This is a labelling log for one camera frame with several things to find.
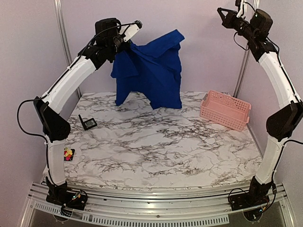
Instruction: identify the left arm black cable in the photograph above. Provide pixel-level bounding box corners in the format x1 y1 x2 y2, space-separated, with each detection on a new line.
16 98 48 142

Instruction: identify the right aluminium corner post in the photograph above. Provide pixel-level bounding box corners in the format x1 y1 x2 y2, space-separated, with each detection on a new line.
233 0 260 98

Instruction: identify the aluminium front rail frame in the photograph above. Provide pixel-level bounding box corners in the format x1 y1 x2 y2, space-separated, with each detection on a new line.
20 183 296 227

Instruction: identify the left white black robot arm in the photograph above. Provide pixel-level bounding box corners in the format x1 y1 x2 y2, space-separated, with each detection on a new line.
34 18 143 205

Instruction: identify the black box with flower brooch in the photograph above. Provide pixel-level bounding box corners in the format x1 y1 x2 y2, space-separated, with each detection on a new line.
63 148 76 162

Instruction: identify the blue printed t-shirt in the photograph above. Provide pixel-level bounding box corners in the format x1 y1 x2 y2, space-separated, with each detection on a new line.
111 29 185 109

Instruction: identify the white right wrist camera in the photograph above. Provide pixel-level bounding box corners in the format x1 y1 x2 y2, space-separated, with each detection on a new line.
235 0 248 17

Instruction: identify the silver round brooch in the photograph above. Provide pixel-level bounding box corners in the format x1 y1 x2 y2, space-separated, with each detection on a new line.
86 121 94 127

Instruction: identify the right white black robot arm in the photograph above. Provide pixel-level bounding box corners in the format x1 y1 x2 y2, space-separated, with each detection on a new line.
217 3 303 206

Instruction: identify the pink perforated plastic basket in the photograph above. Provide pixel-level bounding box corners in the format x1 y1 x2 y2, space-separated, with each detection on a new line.
200 90 251 131

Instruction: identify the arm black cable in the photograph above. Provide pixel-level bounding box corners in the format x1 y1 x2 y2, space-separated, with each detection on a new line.
16 98 48 142
233 32 249 52

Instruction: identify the black box with silver brooch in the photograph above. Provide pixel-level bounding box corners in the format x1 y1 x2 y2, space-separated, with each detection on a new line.
78 114 97 131

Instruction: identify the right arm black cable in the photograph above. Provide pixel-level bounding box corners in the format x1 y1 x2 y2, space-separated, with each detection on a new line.
233 32 249 52

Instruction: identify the aluminium corner post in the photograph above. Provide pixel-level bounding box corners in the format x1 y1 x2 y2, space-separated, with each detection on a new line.
233 0 260 98
53 0 80 100

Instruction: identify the left aluminium corner post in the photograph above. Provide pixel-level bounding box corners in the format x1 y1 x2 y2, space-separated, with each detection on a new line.
53 0 80 100

